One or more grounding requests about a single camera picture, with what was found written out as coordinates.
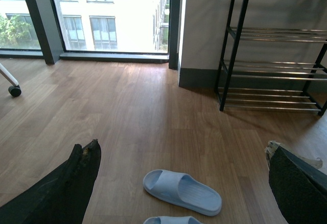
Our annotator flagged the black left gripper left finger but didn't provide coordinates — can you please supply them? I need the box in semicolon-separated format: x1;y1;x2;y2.
1;139;101;223

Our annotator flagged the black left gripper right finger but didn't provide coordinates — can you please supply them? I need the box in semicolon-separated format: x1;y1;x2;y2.
265;141;326;223

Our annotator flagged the light blue slide slipper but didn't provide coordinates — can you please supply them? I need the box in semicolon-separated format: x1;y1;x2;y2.
143;169;222;216

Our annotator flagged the black metal shoe rack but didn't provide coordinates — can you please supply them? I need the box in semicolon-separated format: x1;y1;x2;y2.
215;0;326;116

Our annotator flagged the grey office chair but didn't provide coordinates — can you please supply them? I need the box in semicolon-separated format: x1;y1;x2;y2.
0;64;22;97

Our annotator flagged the dark framed floor window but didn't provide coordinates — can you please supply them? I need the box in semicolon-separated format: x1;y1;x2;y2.
1;0;180;69

